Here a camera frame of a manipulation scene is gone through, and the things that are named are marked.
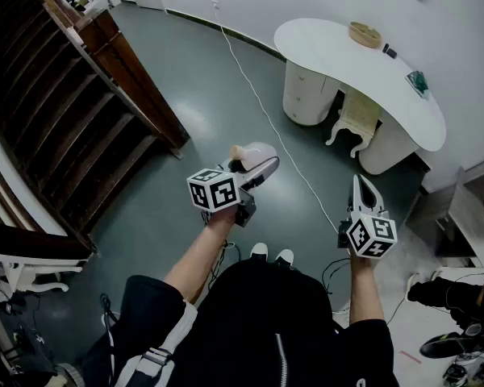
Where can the clear plastic bottle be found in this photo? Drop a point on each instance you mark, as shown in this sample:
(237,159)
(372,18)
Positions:
(258,155)

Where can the small black device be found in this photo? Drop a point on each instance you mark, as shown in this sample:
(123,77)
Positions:
(389,51)

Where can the person's left white shoe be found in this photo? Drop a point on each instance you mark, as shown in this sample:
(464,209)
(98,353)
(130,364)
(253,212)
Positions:
(259,250)

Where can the person's white shoe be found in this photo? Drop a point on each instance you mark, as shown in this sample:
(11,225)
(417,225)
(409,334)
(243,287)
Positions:
(284,256)
(259,250)

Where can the cream ornate stool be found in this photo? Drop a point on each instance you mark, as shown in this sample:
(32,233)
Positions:
(359,111)

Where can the person's left forearm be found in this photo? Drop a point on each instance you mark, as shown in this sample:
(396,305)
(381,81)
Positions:
(201,252)

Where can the grey cabinet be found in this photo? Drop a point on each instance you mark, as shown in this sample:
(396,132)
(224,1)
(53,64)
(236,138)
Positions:
(460,212)

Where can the round wooden tray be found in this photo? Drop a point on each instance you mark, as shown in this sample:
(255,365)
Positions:
(365,34)

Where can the person's right white shoe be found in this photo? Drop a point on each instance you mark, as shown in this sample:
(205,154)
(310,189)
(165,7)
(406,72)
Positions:
(284,256)

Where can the person's black jacket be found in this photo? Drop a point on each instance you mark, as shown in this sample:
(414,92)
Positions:
(258,321)

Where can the white ornate bench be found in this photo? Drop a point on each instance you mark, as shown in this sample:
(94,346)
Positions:
(28,268)

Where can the white wall plug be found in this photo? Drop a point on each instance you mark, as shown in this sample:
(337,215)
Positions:
(215,3)

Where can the dark wooden staircase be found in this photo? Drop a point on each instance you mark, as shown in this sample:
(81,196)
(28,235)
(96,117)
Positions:
(64,107)

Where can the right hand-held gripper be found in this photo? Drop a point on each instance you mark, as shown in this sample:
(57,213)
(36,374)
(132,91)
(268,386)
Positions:
(371,236)

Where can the white curved desk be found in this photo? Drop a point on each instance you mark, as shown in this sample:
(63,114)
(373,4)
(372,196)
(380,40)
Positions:
(347,63)

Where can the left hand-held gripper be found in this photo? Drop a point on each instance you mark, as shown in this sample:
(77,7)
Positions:
(214,192)

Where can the person's right forearm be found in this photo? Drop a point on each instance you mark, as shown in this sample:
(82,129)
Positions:
(365,288)

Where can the green glass object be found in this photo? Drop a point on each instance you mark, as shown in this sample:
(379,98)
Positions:
(418,83)

